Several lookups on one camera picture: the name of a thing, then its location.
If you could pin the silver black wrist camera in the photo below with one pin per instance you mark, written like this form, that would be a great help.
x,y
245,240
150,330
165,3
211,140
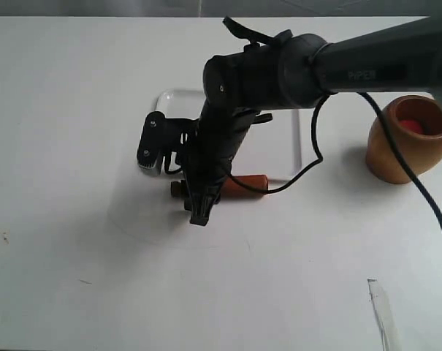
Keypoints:
x,y
162,143

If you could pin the white rectangular plastic tray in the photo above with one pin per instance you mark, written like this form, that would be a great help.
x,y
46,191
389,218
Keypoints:
x,y
272,148

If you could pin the wooden mortar cup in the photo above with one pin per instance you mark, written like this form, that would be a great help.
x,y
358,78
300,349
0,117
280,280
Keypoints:
x,y
421,152

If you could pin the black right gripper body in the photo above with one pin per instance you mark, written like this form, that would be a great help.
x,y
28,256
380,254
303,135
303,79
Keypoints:
x,y
212,147

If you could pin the red object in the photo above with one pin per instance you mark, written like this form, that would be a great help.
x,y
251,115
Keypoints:
x,y
412,126

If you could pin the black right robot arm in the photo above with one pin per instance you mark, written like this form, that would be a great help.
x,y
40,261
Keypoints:
x,y
288,72

